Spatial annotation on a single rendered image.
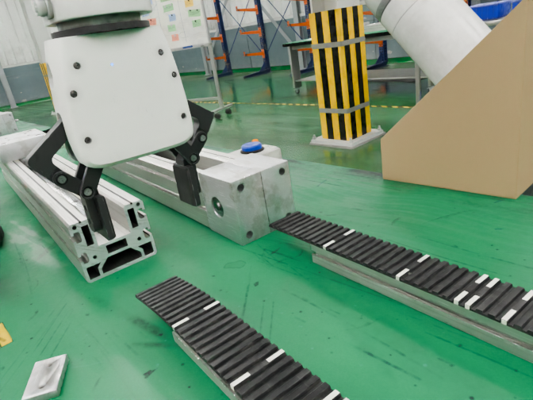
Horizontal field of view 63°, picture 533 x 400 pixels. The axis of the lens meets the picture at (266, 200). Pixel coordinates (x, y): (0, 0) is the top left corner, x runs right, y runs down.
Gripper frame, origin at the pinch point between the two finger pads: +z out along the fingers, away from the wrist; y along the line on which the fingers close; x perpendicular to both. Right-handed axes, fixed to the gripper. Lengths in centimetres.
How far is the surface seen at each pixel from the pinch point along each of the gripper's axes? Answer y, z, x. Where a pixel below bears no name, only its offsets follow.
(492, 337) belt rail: 17.3, 12.8, -23.3
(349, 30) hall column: 271, -5, 214
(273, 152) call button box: 35.1, 8.0, 26.3
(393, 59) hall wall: 737, 73, 516
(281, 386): 0.5, 10.5, -16.4
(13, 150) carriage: 0, 4, 76
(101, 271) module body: -1.8, 13.3, 18.9
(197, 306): 1.3, 10.5, -2.7
